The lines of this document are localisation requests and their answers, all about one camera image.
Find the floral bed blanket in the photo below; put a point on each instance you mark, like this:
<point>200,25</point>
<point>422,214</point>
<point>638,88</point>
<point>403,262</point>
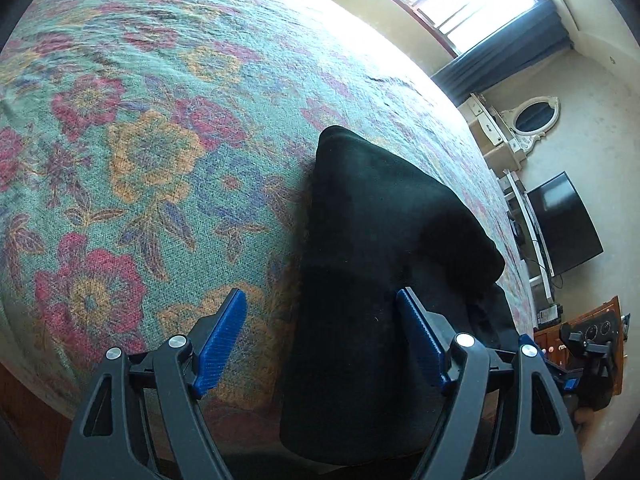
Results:
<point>150,160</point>

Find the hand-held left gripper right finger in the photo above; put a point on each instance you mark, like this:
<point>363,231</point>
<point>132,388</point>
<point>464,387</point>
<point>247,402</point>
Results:
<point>420,340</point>

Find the small black box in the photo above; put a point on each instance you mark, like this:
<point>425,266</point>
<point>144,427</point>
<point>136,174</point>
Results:
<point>549,315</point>

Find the bay window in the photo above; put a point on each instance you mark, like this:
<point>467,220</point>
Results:
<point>475,0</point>

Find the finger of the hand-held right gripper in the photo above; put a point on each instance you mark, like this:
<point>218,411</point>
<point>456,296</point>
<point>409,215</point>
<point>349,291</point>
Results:
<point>562,372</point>

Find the white oval vanity mirror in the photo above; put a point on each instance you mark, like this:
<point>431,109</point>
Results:
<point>532,117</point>

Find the brown wooden cabinet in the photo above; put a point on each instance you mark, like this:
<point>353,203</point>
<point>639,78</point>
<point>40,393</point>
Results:
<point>610,320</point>

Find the white dressing table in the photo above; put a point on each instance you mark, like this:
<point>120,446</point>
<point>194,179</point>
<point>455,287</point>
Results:
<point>492,135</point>

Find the white television stand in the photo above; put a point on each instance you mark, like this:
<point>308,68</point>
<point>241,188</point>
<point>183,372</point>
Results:
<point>532,240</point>

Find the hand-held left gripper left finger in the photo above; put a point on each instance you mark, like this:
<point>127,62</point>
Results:
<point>222,345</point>

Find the black pants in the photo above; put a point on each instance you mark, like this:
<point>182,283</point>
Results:
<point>375,220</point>

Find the black flat television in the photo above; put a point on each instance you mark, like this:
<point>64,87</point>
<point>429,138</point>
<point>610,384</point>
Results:
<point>565,225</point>

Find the dark blue curtain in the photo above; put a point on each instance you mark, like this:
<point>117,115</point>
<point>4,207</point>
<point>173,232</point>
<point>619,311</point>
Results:
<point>500,55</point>

